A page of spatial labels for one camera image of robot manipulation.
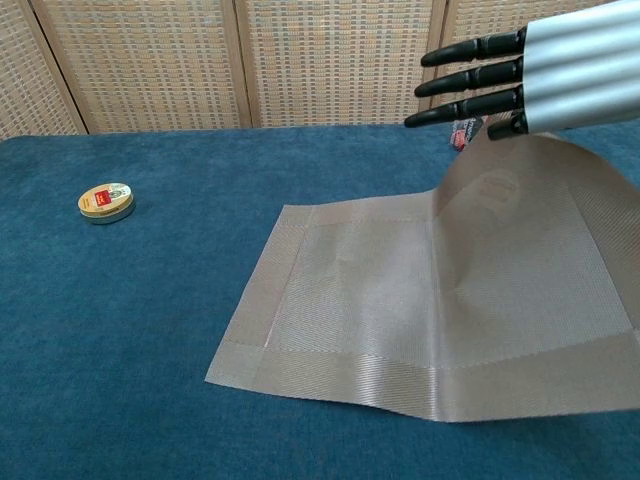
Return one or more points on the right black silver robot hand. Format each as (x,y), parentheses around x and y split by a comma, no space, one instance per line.
(575,65)

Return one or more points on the grey woven placemat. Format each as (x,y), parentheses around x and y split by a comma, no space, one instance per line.
(425,300)

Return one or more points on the clear box red black pieces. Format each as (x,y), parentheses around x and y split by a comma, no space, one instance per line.
(465,135)

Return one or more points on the woven wood folding screen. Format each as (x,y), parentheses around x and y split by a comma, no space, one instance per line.
(250,60)

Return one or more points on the blue table cover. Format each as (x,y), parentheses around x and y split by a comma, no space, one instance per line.
(175,300)

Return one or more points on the round gold tin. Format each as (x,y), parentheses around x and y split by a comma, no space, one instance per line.
(105,200)

